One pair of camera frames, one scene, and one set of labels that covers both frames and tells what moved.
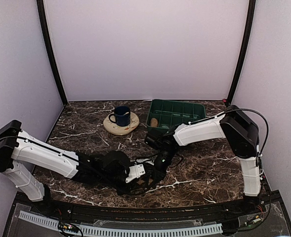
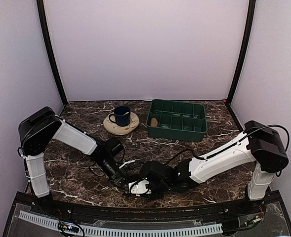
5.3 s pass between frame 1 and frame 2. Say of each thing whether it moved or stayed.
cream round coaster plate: stayed
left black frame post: stayed
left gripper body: moved
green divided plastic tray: stayed
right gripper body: moved
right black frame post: stayed
